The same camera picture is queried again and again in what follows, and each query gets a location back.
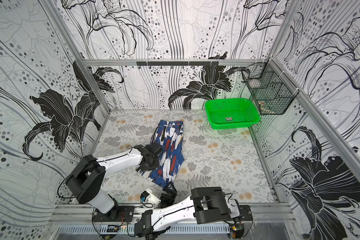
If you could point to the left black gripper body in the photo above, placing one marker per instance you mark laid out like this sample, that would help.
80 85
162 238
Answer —
153 164

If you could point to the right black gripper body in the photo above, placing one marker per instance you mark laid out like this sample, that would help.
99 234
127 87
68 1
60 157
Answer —
169 194

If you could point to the blue patterned long pants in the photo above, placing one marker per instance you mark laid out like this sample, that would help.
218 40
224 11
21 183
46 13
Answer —
170 136

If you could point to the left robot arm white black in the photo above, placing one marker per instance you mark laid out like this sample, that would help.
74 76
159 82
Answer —
85 181

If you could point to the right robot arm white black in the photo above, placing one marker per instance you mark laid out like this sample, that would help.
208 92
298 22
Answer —
204 205

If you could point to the green plastic basket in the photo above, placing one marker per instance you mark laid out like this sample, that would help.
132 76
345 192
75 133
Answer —
243 112

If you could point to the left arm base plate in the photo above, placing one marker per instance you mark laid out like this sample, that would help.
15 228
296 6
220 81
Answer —
116 214

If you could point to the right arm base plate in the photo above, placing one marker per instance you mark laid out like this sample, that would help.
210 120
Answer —
246 213

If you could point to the black bar on rail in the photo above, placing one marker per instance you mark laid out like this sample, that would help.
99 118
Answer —
177 63

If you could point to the white slotted cable duct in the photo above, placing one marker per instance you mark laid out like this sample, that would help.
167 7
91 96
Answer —
175 229

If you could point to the black wire basket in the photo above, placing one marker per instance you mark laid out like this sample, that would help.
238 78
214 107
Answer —
269 93

